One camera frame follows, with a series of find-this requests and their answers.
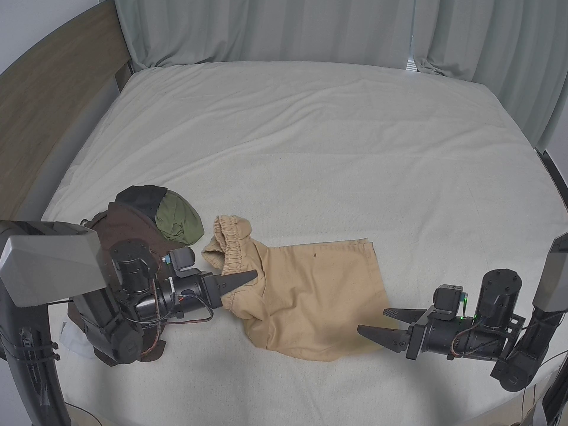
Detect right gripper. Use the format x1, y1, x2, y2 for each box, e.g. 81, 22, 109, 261
357, 307, 482, 362

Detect green garment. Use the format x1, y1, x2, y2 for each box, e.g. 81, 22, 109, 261
155, 192, 205, 245

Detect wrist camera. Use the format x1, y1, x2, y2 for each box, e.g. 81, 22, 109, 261
433, 284, 469, 316
168, 247, 197, 279

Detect black cable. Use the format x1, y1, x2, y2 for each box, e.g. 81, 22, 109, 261
66, 400, 108, 426
162, 298, 214, 326

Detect bed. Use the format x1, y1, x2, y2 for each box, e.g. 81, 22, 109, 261
0, 0, 568, 426

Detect white garment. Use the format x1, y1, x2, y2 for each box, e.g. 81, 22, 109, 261
60, 322, 96, 354

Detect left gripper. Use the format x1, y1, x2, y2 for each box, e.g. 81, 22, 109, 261
153, 272, 223, 322

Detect beige shorts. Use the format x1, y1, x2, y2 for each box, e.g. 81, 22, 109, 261
202, 214, 391, 363

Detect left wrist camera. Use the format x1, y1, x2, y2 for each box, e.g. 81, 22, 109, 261
168, 247, 197, 279

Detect pale grey-green curtain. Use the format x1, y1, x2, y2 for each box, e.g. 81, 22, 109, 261
412, 0, 568, 151
109, 0, 418, 73

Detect black garment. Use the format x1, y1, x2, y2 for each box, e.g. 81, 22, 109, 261
116, 185, 168, 221

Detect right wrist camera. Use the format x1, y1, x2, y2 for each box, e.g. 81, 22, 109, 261
433, 284, 469, 316

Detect brown garment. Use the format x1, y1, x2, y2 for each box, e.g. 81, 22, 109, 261
67, 202, 167, 363

